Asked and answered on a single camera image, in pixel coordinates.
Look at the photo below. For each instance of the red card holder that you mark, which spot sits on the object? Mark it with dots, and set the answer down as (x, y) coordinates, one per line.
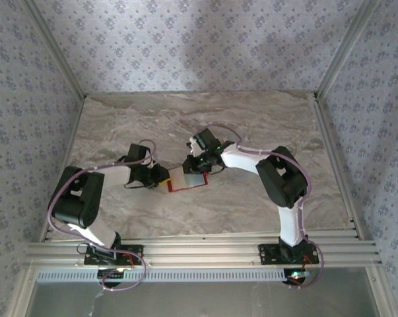
(169, 189)

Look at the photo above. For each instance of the white card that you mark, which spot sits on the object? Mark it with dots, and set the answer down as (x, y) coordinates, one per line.
(177, 180)

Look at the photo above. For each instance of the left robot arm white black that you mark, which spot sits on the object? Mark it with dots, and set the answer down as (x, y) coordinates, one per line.
(76, 198)

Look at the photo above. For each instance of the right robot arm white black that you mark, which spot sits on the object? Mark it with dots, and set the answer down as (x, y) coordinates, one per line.
(281, 178)

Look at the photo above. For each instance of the blue grey card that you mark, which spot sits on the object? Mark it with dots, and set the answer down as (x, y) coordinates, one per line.
(195, 181)

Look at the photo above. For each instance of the black controller board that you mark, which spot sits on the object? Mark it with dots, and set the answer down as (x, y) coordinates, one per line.
(111, 274)
(296, 279)

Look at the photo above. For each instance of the grey metal sheet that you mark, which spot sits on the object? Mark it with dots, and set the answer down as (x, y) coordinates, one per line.
(202, 300)

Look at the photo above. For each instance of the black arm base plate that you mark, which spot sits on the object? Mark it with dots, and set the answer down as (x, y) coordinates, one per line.
(268, 252)
(137, 251)

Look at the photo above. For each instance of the aluminium cross rail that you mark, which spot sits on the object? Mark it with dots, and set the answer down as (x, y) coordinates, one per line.
(202, 251)

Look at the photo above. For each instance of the aluminium table side rail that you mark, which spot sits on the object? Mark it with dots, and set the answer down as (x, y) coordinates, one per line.
(333, 148)
(75, 132)

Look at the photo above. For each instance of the aluminium upright post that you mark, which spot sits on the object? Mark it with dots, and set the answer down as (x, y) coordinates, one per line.
(55, 49)
(346, 49)

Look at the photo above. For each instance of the aluminium frame leg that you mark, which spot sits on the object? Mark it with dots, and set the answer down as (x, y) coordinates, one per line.
(22, 294)
(381, 294)

